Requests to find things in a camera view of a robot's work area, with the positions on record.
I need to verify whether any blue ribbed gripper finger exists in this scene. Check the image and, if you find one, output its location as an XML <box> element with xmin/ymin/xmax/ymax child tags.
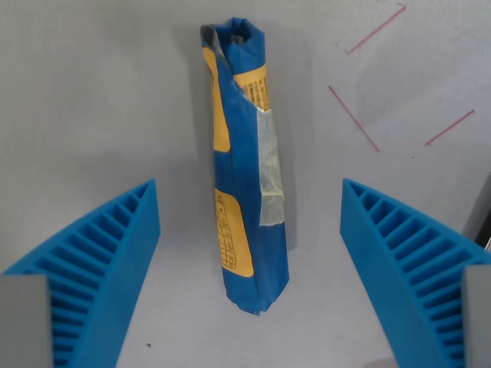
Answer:
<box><xmin>0</xmin><ymin>179</ymin><xmax>161</xmax><ymax>368</ymax></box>
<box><xmin>340</xmin><ymin>177</ymin><xmax>491</xmax><ymax>368</ymax></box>

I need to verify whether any dark grey box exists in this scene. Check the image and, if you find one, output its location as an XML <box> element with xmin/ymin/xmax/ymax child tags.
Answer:
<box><xmin>462</xmin><ymin>179</ymin><xmax>491</xmax><ymax>254</ymax></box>

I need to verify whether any blue and yellow rolled bag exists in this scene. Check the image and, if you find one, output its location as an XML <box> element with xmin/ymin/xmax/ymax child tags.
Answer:
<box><xmin>199</xmin><ymin>16</ymin><xmax>289</xmax><ymax>317</ymax></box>

